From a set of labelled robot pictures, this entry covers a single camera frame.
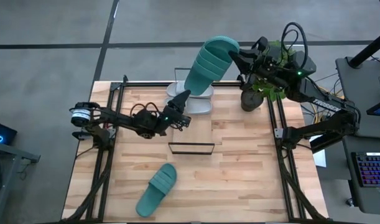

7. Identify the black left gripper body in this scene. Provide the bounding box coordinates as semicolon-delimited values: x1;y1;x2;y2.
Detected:
160;104;192;134

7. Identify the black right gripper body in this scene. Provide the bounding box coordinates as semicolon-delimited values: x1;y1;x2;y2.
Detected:
239;36;290;85

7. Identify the teal foam slide sandal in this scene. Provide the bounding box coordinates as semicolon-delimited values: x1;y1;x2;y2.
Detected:
183;35;241;97

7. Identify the teal round object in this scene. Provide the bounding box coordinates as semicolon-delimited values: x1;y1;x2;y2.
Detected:
135;162;178;218

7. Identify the green potted plant black pot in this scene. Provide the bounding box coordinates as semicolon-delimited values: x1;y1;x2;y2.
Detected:
239;39;298;113

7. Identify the grey desk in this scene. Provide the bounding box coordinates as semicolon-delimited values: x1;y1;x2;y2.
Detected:
335;57;380;216

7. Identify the white paper sheet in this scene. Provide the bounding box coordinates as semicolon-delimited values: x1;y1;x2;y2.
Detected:
310;134;328;168

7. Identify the black metal pole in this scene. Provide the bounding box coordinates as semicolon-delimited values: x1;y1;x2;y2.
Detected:
347;29;380;68

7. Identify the black laptop screen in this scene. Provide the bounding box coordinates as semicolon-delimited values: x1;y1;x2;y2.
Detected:
366;98;380;118

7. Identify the backlit rainbow keyboard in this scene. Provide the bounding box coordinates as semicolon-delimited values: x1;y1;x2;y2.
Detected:
351;151;380;189

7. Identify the grey metal side table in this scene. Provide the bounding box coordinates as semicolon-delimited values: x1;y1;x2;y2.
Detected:
0;139;41;218

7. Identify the black computer blue light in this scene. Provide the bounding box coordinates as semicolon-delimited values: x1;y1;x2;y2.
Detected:
0;119;18;146

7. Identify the black metal frame shelf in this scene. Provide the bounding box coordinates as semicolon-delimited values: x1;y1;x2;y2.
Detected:
167;67;216;156

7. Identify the brown arm cable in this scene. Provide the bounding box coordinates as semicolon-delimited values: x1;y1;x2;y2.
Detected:
129;101;161;118

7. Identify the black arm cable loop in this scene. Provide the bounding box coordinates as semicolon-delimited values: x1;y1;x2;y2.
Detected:
280;21;309;71

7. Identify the yellow cable bundle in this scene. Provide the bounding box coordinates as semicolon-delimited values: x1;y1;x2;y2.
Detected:
301;83;333;128

